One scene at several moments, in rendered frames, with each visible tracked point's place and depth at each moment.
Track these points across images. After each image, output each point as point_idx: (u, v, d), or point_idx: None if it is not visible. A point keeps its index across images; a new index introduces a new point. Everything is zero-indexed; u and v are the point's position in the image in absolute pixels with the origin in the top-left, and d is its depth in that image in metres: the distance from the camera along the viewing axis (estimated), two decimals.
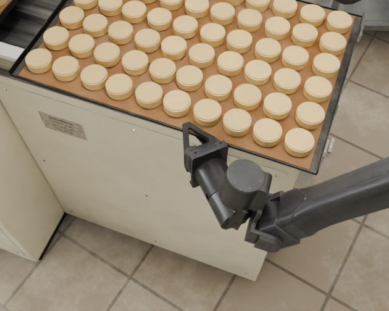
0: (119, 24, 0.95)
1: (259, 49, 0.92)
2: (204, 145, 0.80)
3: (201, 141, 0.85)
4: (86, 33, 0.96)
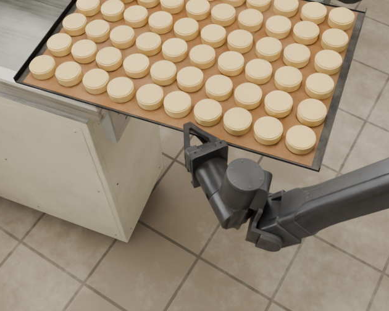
0: (121, 29, 0.96)
1: (259, 47, 0.92)
2: (204, 145, 0.80)
3: (202, 141, 0.85)
4: (89, 38, 0.97)
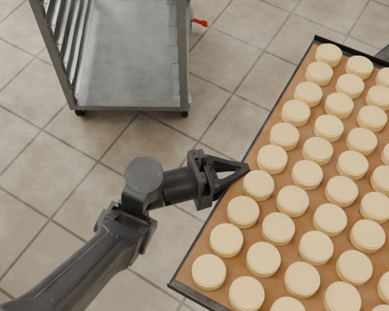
0: (380, 115, 0.86)
1: (351, 253, 0.71)
2: (210, 171, 0.78)
3: None
4: (369, 91, 0.90)
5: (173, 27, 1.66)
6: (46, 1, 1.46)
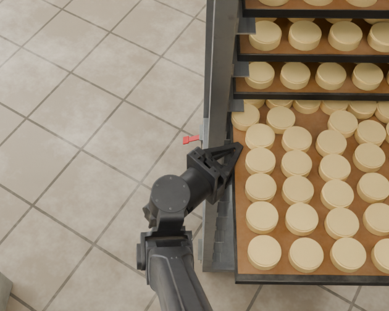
0: None
1: (366, 176, 0.77)
2: (214, 163, 0.78)
3: None
4: None
5: None
6: (228, 199, 1.11)
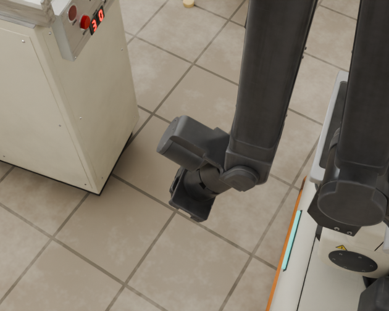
0: None
1: None
2: None
3: None
4: None
5: None
6: None
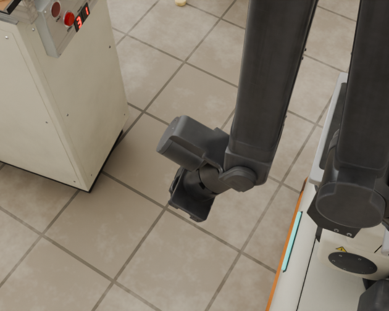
0: None
1: None
2: None
3: None
4: None
5: None
6: None
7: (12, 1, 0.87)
